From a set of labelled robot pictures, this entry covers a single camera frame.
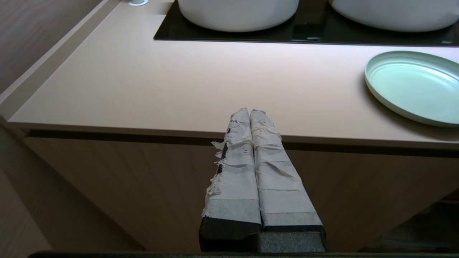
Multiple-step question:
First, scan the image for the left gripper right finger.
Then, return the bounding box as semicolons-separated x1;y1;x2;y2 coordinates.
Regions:
249;109;327;252

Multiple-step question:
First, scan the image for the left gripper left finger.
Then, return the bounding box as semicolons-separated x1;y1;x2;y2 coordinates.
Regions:
199;107;263;252

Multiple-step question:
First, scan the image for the wooden cabinet door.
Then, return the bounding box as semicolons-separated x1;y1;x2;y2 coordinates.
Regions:
22;137;459;253

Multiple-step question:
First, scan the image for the black glass cooktop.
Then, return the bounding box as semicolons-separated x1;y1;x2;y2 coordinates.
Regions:
153;0;459;47

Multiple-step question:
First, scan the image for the pale green plate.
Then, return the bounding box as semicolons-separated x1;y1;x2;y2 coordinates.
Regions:
364;51;459;128

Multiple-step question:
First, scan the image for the large white pot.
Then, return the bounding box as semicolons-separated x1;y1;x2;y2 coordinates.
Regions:
328;0;459;33

